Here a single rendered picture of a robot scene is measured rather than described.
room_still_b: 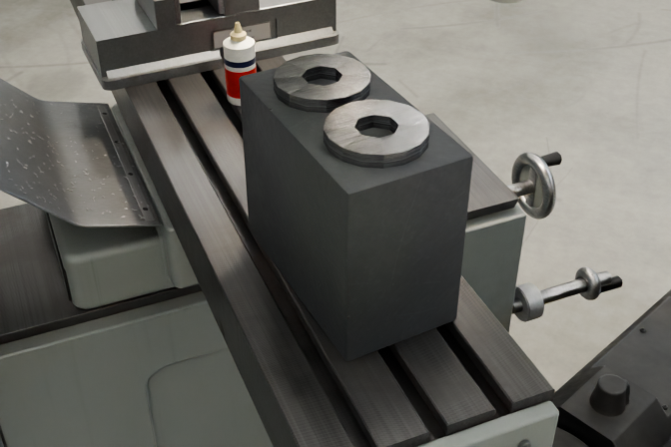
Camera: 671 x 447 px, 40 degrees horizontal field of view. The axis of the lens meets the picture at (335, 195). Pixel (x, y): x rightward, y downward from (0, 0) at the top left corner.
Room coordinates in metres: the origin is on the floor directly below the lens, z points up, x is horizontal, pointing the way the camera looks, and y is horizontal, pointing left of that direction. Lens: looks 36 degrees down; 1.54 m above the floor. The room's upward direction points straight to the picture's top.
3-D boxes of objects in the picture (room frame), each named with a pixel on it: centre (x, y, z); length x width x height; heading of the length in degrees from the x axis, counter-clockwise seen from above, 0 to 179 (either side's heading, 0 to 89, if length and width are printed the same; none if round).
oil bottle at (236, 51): (1.06, 0.12, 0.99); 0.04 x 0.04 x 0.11
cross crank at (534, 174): (1.28, -0.31, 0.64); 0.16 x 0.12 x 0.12; 113
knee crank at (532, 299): (1.16, -0.39, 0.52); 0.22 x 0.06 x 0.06; 113
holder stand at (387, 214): (0.71, -0.01, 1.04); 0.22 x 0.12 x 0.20; 28
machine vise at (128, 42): (1.22, 0.18, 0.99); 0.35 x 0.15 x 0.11; 115
